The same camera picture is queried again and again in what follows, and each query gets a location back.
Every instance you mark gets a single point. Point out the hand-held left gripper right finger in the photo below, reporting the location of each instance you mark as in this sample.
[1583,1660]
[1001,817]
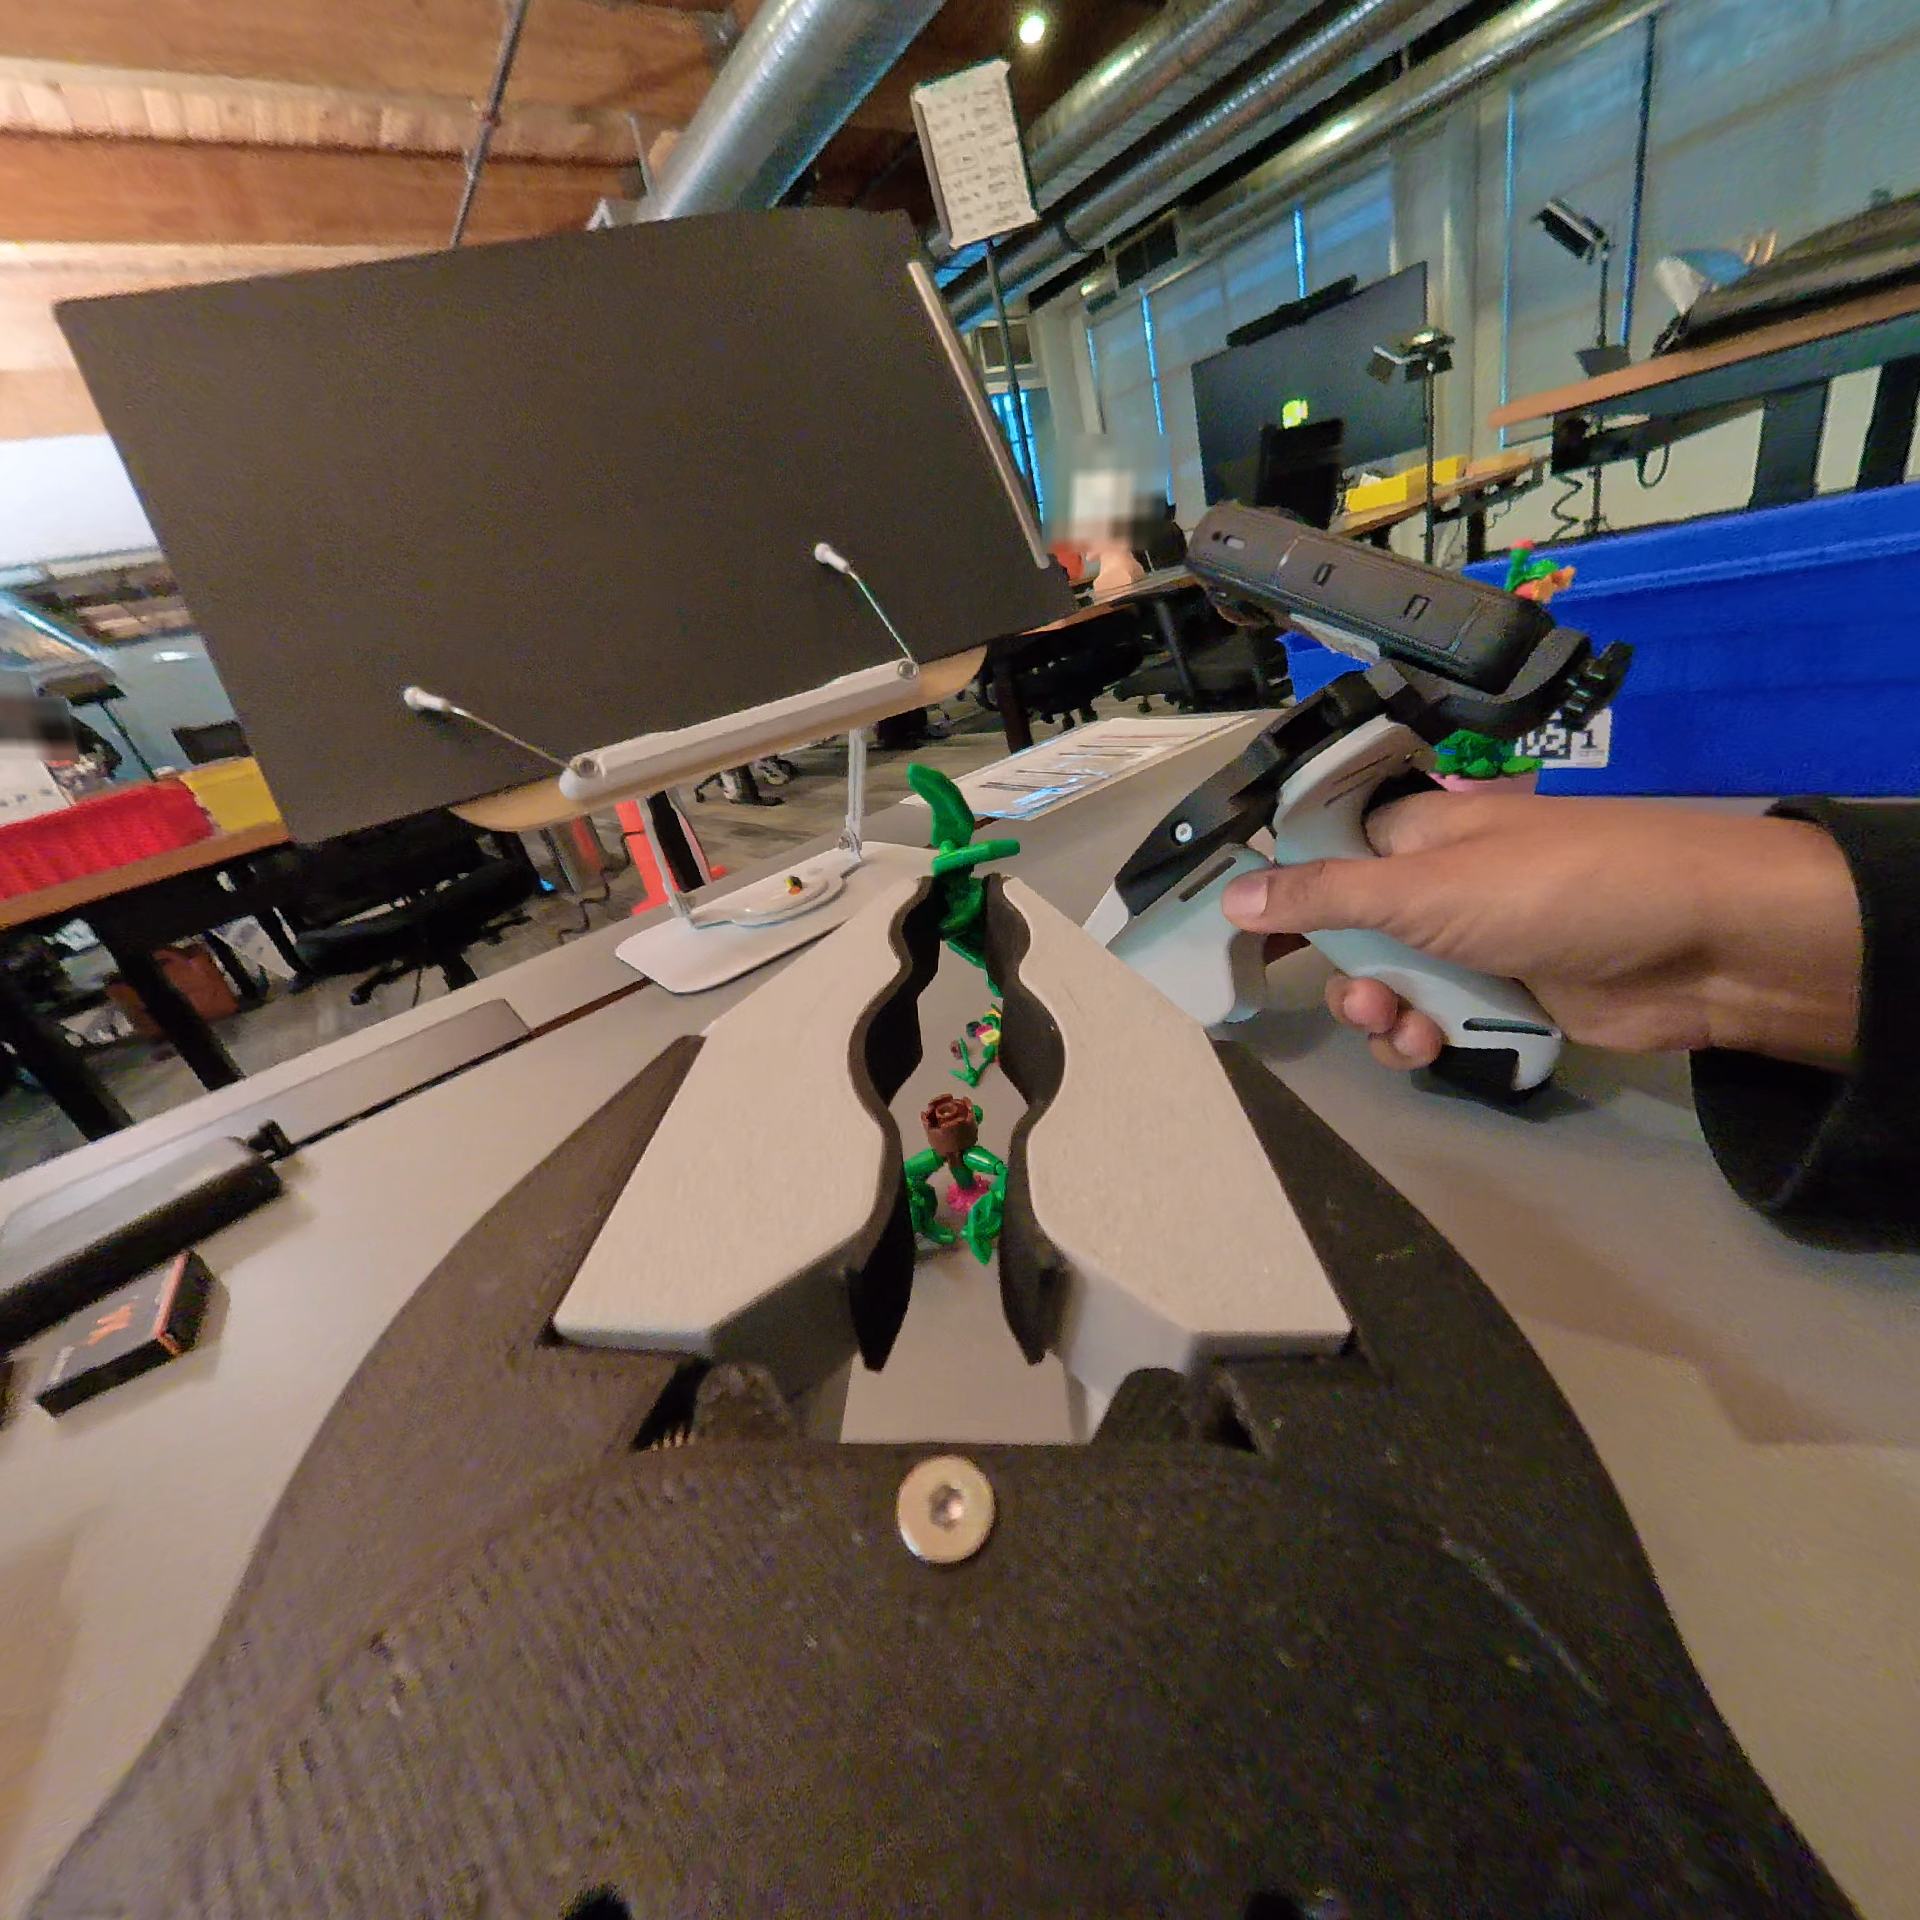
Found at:
[1184,1201]

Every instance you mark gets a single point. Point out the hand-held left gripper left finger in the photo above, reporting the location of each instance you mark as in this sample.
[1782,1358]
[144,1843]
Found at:
[718,1201]

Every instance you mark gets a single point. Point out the pile of toy brick pieces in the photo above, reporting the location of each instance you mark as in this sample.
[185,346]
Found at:
[979,1034]

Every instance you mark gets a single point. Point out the green toy leaf stem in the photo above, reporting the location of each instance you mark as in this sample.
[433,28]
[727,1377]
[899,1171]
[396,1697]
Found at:
[953,898]

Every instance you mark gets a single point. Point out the person's right forearm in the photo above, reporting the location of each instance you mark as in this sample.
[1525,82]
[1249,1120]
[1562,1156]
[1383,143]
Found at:
[1830,1156]

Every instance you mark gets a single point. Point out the person's right hand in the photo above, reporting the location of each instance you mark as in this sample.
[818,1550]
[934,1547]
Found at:
[1650,930]

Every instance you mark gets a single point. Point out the flat yellow tray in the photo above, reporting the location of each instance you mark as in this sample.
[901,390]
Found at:
[1402,487]

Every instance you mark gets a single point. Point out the toy flower stem with blooms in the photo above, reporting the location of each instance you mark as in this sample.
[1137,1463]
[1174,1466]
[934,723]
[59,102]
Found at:
[1528,568]

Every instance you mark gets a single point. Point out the toy plant with pink base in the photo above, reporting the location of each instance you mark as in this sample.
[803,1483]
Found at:
[1477,754]

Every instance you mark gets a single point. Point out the black high-back office chair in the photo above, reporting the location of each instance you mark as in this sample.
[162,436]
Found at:
[1299,473]

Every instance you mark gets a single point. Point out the long wooden desk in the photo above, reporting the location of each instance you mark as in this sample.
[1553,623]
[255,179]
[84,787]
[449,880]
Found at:
[1500,478]

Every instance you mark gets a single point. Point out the toy flower plant brown bloom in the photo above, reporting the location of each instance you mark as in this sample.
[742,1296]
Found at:
[943,1117]

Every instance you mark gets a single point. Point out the large black monitor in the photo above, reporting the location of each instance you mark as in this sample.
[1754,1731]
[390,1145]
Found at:
[1352,361]

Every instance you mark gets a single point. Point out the light on tripod stand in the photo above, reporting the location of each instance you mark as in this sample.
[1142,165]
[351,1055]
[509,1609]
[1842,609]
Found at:
[1419,357]

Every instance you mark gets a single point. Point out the laminated paper sheet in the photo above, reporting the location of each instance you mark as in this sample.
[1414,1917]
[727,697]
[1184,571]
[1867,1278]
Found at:
[1095,765]

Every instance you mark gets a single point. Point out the orange traffic cone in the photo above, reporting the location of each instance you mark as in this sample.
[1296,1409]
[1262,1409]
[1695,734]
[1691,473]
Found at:
[658,872]

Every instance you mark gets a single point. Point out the blue plastic bin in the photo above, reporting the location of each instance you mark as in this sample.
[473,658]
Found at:
[1770,658]

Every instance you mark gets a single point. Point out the raised wooden desk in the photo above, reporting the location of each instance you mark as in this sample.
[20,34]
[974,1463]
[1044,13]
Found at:
[1724,352]

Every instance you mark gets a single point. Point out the studio lamp on stand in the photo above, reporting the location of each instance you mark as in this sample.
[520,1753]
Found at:
[1568,224]

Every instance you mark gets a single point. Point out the white book stand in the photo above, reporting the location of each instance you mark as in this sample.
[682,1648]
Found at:
[749,720]

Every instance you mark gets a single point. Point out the black power bank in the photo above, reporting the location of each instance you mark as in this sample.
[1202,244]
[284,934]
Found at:
[135,1230]

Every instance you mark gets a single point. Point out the wooden desk black legs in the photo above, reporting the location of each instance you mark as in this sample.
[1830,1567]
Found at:
[240,853]

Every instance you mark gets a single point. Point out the white paper sign on pole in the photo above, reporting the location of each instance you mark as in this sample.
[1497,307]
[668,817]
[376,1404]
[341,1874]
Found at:
[973,148]

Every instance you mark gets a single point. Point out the small yellow bin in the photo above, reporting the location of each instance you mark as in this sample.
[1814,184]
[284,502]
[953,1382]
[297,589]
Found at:
[233,794]

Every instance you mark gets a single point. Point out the black board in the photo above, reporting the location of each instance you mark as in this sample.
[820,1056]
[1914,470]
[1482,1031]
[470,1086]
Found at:
[569,493]

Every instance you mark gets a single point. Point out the red plastic basket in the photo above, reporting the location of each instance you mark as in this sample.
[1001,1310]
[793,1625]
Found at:
[90,838]

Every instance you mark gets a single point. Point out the long silver ceiling duct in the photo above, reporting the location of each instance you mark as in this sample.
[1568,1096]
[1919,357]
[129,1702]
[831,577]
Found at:
[1199,120]

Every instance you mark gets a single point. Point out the black orange camera battery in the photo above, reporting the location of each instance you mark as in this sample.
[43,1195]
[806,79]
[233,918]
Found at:
[121,1335]

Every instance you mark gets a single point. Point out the wide silver ceiling duct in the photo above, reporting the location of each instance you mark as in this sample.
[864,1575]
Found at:
[778,89]

